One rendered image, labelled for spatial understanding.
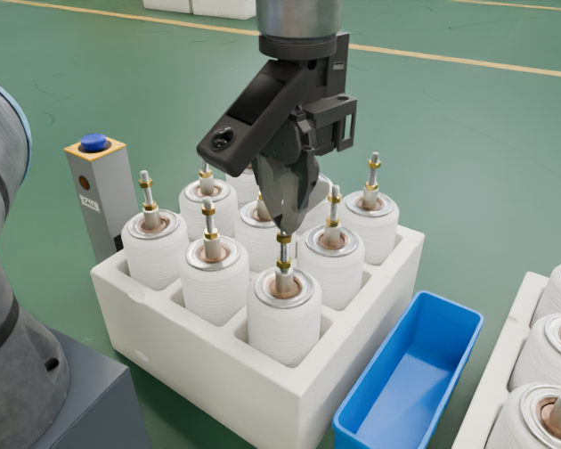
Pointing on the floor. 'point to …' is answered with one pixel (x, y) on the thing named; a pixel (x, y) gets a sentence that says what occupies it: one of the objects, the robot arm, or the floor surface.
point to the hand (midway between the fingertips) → (280, 224)
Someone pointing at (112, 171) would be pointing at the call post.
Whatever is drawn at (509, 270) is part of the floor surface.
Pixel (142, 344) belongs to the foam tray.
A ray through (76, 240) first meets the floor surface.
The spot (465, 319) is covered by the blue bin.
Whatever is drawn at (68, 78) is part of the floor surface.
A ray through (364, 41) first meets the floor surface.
